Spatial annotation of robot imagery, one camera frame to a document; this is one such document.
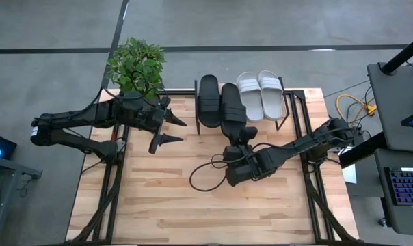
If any black rubber slide sandal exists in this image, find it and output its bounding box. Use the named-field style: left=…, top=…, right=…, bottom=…
left=197, top=74, right=222, bottom=129
left=220, top=82, right=248, bottom=139

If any yellow cable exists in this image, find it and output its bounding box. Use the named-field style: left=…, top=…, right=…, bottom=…
left=335, top=94, right=378, bottom=126

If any dark grey keyboard desk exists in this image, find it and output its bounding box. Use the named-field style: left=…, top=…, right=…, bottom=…
left=373, top=148, right=413, bottom=237

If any wooden shelf with black frame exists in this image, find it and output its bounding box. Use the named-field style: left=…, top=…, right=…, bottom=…
left=194, top=77, right=291, bottom=136

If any backlit computer keyboard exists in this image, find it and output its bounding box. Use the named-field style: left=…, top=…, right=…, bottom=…
left=384, top=166, right=413, bottom=206

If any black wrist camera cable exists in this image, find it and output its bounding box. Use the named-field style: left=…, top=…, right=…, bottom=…
left=189, top=153, right=228, bottom=192
left=129, top=70, right=150, bottom=100

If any black left wrist camera cable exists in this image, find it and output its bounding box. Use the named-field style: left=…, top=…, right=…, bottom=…
left=129, top=70, right=150, bottom=100

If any black device with blue light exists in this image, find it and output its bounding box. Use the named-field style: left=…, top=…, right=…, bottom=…
left=0, top=131, right=18, bottom=161

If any dark grey monitor desk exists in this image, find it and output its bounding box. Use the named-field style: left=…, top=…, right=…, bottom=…
left=366, top=62, right=413, bottom=153

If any white paper sheet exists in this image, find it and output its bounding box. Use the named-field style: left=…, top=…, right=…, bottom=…
left=341, top=146, right=358, bottom=185

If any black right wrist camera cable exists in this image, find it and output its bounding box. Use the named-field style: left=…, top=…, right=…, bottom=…
left=189, top=153, right=228, bottom=192

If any green potted plant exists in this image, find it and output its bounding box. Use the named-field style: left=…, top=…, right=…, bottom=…
left=106, top=36, right=167, bottom=100

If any grey rubber slide sandal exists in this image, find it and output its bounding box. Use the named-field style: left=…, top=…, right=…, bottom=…
left=258, top=70, right=285, bottom=121
left=236, top=71, right=265, bottom=123

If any black support beam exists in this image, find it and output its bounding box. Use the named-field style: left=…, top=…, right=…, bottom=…
left=338, top=131, right=387, bottom=169

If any black aluminium rig frame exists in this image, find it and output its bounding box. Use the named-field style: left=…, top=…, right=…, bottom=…
left=64, top=87, right=364, bottom=246

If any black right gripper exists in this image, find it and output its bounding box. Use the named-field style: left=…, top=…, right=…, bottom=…
left=223, top=126, right=258, bottom=161

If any black monitor stand pole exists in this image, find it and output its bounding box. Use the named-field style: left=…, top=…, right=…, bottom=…
left=379, top=32, right=413, bottom=75

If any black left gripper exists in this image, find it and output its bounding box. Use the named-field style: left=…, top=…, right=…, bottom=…
left=137, top=96, right=187, bottom=154

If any grey metal stand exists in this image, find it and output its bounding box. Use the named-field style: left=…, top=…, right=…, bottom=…
left=0, top=153, right=43, bottom=246

